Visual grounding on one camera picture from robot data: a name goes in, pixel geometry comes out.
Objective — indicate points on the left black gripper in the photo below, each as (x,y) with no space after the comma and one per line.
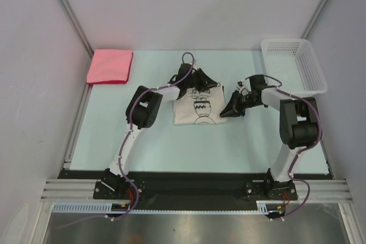
(205,82)

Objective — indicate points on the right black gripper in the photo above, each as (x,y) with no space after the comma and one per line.
(234,109)

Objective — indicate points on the white and dark green t-shirt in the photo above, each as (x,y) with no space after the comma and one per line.
(200,107)

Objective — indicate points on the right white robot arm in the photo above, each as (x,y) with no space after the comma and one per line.
(299,124)

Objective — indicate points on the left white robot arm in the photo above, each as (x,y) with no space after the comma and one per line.
(143,109)

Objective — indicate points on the white perforated plastic basket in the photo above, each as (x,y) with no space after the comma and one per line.
(293,62)

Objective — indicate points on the folded pink t-shirt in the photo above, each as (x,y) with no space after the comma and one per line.
(110,66)

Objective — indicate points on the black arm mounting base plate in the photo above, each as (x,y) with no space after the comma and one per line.
(115,183)

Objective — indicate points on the aluminium frame rail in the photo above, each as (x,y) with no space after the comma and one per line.
(328,191)

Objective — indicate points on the white slotted cable duct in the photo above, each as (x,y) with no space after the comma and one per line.
(119,208)

